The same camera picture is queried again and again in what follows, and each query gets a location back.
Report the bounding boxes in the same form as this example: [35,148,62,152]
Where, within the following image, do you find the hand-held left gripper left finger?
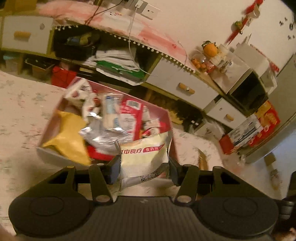
[35,155,121,205]

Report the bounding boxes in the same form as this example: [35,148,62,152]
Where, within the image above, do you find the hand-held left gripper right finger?
[169,158,253,205]

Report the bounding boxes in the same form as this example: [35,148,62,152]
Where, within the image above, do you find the red long snack packet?
[87,144,117,161]
[119,97,151,141]

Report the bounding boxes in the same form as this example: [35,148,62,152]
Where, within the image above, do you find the tan snack packet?
[198,149,210,171]

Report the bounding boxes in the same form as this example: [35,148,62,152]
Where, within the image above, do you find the white packet with red label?
[119,132,173,192]

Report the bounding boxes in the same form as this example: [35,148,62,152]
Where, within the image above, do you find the silver grey snack packet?
[79,111,122,154]

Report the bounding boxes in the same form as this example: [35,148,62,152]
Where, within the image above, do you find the red patterned snack packet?
[139,117,170,139]

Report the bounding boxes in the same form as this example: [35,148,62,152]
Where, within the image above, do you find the yellow snack packet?
[43,111,92,166]

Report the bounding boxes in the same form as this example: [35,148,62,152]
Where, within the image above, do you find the white blue snack packet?
[103,94,123,129]

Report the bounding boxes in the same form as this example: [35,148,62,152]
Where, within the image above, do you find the pink cardboard box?
[36,76,176,167]

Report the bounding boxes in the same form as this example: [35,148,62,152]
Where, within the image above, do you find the white red printed packet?
[82,93,102,122]

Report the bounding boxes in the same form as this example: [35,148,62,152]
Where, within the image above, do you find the white cardboard box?
[194,120,222,139]

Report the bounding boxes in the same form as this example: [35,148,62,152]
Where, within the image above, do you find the printed white carton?
[228,115,265,149]

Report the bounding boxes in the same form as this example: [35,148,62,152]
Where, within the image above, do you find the red printed carton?
[250,101,281,147]

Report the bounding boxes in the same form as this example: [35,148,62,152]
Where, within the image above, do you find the wide white drawer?
[144,56,220,109]

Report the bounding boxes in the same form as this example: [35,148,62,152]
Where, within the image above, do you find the green folder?
[96,60,146,80]

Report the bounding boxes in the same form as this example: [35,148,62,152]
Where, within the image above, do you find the orange red shoe box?
[51,66,78,87]

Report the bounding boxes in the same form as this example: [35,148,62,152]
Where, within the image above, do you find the black microwave oven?
[225,70,270,112]

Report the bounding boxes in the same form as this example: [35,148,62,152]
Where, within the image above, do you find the small tangerines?
[191,58,207,71]

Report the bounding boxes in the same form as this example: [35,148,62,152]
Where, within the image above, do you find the floral printed cloth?
[0,70,222,232]

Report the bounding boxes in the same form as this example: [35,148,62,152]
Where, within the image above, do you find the stack of white papers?
[84,45,151,86]

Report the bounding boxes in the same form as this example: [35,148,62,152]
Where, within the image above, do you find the glass fruit stand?
[188,45,219,72]

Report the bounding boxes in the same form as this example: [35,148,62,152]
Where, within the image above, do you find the black basket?
[54,27,97,61]

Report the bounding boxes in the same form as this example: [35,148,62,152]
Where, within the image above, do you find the large orange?
[201,41,219,57]

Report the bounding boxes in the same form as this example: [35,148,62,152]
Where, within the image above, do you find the white embroidered cloth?
[211,43,278,93]

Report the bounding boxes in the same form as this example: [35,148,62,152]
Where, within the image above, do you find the pink cabinet cloth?
[38,0,199,75]

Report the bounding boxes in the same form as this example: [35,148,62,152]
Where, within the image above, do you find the white drawer cabinet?
[0,14,249,130]

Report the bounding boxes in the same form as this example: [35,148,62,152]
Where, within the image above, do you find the grey power strip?
[120,0,148,12]

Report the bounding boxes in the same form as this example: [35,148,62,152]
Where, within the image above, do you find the red hanging ornament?
[225,0,263,45]

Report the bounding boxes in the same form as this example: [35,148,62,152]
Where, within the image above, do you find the white drawer with wooden handle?
[205,97,248,129]
[1,16,55,50]

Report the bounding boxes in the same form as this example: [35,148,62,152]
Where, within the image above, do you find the white charging cable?
[128,6,158,77]

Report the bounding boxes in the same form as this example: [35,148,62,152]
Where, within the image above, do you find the white wall socket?
[141,2,162,20]

